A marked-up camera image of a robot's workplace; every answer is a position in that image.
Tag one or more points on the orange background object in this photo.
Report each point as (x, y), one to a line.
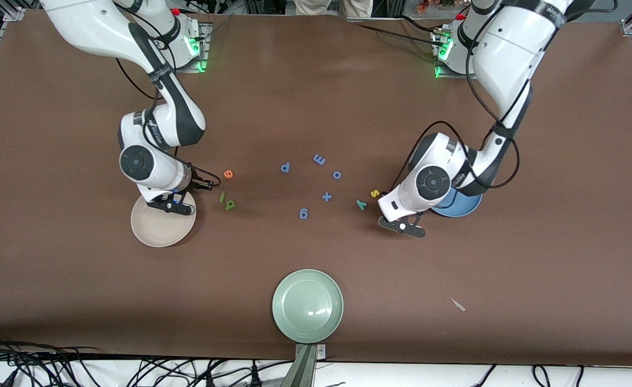
(422, 6)

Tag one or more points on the teal foam letter y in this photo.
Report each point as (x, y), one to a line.
(361, 204)

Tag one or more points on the blue foam letter m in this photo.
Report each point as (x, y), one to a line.
(319, 159)

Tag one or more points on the brown table cover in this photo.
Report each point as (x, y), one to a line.
(316, 107)

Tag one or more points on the pale green round plate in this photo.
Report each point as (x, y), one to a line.
(308, 306)

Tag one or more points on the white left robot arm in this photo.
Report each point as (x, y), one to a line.
(509, 48)

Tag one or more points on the person in beige trousers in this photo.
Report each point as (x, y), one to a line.
(313, 6)

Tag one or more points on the grey metal mounting post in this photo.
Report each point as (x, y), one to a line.
(304, 365)

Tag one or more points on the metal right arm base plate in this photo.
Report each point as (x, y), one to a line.
(204, 48)

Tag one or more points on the blue foam letter p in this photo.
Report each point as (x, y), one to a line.
(285, 167)

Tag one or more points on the white tape scrap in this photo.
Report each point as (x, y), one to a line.
(458, 305)

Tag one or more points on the green foam letter b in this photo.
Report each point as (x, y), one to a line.
(230, 204)

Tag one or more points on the beige round plate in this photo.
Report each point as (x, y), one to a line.
(160, 231)

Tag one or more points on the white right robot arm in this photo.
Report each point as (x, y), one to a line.
(160, 172)

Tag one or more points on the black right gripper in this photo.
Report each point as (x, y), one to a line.
(200, 183)

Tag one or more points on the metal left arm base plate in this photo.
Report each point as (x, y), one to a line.
(441, 76)

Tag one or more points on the blue round plate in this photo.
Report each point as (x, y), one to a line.
(464, 207)

